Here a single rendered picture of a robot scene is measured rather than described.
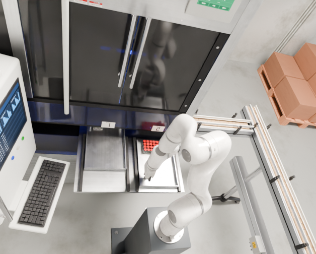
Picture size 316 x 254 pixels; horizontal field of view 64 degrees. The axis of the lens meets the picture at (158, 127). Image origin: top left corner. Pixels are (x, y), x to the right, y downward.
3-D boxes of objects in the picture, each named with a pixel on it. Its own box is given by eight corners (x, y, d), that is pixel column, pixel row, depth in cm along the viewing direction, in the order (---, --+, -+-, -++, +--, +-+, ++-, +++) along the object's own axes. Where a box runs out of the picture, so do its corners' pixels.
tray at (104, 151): (87, 125, 176) (87, 123, 173) (124, 128, 183) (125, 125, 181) (83, 170, 157) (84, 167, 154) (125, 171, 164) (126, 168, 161)
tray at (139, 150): (136, 142, 179) (137, 139, 177) (170, 144, 186) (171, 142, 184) (138, 187, 160) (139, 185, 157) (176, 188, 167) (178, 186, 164)
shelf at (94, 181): (79, 127, 176) (79, 125, 175) (173, 133, 196) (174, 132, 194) (73, 192, 149) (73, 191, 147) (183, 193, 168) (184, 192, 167)
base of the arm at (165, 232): (186, 242, 150) (198, 234, 135) (155, 245, 144) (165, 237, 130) (180, 210, 160) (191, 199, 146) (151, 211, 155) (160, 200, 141)
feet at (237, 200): (196, 198, 265) (202, 193, 255) (238, 197, 279) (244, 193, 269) (198, 205, 261) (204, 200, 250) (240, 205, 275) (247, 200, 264)
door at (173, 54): (119, 104, 152) (140, 14, 107) (185, 111, 164) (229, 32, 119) (119, 105, 152) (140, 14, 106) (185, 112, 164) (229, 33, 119)
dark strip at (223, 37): (168, 130, 178) (220, 32, 117) (174, 130, 180) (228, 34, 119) (168, 131, 178) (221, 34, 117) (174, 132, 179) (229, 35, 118)
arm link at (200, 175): (174, 208, 129) (198, 196, 137) (188, 227, 122) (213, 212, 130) (190, 131, 100) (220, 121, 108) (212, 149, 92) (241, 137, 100)
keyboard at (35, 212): (44, 160, 161) (44, 157, 159) (66, 164, 163) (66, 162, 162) (17, 223, 136) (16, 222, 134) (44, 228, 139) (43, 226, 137)
